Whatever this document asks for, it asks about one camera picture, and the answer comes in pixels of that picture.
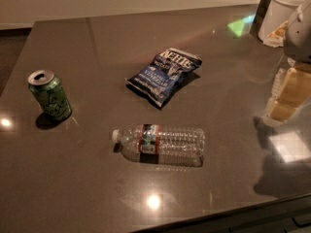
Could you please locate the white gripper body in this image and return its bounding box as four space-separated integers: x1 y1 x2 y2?
284 0 311 63

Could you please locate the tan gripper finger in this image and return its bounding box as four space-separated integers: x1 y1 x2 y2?
278 68 311 107
266 99 296 121

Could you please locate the blue chip bag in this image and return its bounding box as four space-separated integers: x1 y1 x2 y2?
127 48 202 108

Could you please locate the clear plastic water bottle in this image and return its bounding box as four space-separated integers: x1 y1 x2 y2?
112 124 205 167

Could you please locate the green soda can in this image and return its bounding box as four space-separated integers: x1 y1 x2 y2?
28 70 72 121

